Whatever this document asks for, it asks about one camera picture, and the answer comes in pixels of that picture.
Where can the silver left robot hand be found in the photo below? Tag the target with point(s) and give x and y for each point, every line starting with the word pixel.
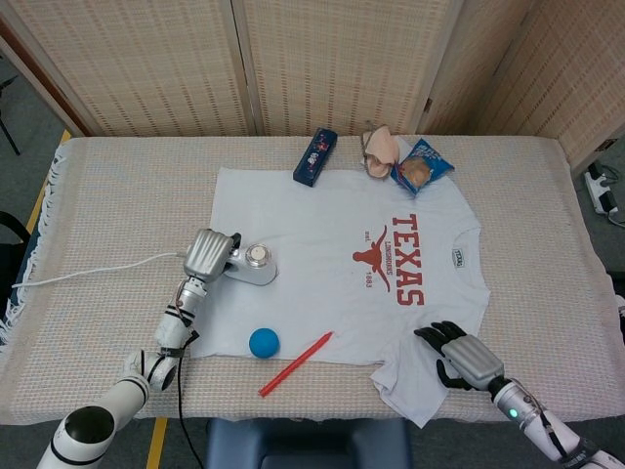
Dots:
pixel 205 254

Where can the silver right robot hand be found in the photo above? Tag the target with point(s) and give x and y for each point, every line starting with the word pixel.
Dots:
pixel 471 360

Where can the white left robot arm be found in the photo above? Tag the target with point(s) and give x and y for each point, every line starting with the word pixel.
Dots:
pixel 122 391

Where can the white Texas print T-shirt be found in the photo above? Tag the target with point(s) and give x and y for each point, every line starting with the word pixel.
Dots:
pixel 322 229

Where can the beige woven table blanket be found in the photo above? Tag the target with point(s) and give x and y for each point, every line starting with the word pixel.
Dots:
pixel 122 205

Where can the blue ball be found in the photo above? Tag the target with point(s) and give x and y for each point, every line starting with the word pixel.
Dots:
pixel 264 343

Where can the red marker pen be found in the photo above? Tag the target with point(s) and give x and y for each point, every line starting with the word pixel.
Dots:
pixel 295 365

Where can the dark blue rectangular box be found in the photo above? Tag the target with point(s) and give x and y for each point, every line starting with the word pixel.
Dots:
pixel 315 158

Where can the dark blue padded seat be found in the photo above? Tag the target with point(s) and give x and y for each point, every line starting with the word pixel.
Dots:
pixel 303 444

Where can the black chair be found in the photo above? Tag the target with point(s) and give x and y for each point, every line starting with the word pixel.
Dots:
pixel 12 254

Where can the beige woven folding screen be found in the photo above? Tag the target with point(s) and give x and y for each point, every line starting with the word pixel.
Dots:
pixel 171 63

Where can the blue snack bag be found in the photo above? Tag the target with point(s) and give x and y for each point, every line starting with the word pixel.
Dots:
pixel 420 168

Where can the peach fabric pouch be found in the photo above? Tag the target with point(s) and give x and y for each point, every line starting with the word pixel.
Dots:
pixel 381 151

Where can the white power strip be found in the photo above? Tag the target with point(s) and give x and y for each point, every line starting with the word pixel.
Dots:
pixel 601 190

